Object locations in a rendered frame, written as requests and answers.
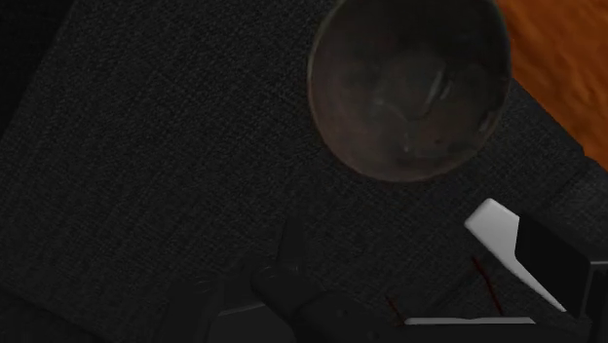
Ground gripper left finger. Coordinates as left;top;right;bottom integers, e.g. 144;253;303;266
159;219;334;343

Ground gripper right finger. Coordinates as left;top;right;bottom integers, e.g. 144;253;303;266
522;311;595;343

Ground dark brown bowl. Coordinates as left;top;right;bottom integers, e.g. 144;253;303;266
306;0;513;184

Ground white phone with black screen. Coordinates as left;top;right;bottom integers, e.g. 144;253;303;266
464;197;593;319

